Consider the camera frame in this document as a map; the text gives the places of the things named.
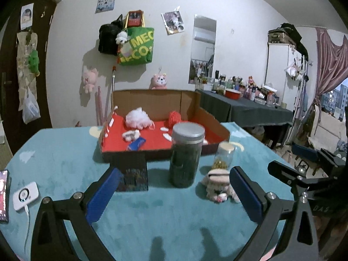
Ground cream crochet plush toy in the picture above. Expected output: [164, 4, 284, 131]
[201, 169, 240, 203]

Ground blue small pouch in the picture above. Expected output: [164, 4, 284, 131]
[127, 137, 146, 151]

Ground white mesh bath pouf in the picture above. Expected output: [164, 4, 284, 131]
[125, 107, 155, 130]

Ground white power bank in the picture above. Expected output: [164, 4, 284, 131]
[12, 181, 39, 211]

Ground small glass jar yellow beads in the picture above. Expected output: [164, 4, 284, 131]
[212, 141, 235, 170]

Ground dark green side table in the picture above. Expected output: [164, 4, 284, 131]
[196, 90, 293, 127]

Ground smartphone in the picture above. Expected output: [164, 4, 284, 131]
[0, 170, 11, 224]

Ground red bowl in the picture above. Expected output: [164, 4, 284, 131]
[225, 88, 243, 100]

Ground pink curtain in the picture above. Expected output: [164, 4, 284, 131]
[304, 27, 347, 127]

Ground white refrigerator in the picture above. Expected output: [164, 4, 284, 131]
[265, 43, 308, 111]

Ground large glass jar metal lid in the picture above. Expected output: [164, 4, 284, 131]
[169, 122, 205, 188]

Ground dark printed box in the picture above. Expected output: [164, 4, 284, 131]
[110, 151, 149, 192]

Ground white plastic bag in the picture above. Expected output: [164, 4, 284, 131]
[22, 87, 41, 124]

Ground cardboard box red inside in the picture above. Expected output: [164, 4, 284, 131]
[99, 89, 230, 163]

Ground pink bear plush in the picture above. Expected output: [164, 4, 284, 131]
[149, 73, 167, 90]

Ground green plush on door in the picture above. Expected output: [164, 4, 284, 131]
[28, 50, 40, 77]

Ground green tote bag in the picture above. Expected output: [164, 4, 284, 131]
[116, 10, 154, 66]

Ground black hanging bag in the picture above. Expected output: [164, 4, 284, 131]
[98, 14, 123, 56]

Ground dark brown door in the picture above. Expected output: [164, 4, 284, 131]
[1, 0, 57, 153]

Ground wall mirror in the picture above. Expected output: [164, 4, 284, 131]
[189, 15, 217, 84]

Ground pink plush toy on wall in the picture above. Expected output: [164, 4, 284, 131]
[81, 65, 99, 94]

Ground mop handle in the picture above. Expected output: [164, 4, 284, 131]
[110, 65, 117, 111]

